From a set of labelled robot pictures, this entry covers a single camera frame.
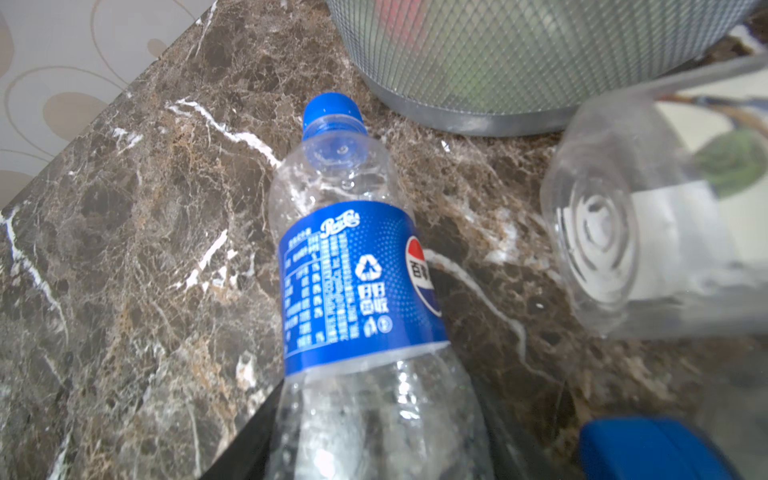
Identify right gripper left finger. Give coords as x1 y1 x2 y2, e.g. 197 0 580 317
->
200 383 283 480

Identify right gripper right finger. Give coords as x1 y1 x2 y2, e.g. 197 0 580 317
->
473 379 558 480

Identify small blue label water bottle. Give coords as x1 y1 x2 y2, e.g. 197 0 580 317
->
266 93 494 479

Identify clear bottle blue cap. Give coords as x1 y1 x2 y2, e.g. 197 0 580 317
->
579 352 767 479

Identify green mesh bin with liner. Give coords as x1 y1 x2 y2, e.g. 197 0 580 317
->
328 0 757 137

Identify white floral label bottle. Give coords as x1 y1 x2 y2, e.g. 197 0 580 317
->
540 55 767 339

